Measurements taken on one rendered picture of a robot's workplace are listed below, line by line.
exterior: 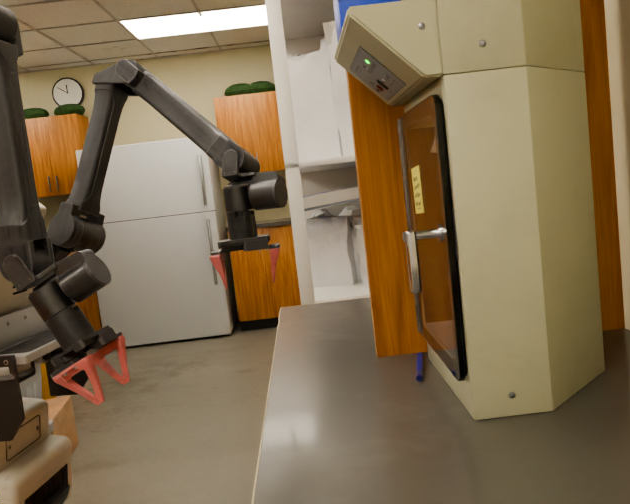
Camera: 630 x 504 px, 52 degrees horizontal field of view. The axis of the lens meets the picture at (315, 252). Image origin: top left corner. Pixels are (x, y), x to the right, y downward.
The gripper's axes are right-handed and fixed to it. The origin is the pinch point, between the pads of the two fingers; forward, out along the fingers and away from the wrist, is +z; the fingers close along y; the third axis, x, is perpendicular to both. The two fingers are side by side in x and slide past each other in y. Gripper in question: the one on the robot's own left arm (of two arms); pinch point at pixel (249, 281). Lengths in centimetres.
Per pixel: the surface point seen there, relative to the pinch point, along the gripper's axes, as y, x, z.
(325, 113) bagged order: 25, 92, -42
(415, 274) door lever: 26.9, -41.6, -3.4
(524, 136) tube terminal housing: 43, -46, -20
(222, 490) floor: -37, 142, 108
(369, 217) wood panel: 25.0, -9.1, -10.5
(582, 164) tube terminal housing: 55, -35, -16
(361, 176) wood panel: 24.4, -9.1, -18.4
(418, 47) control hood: 30, -46, -34
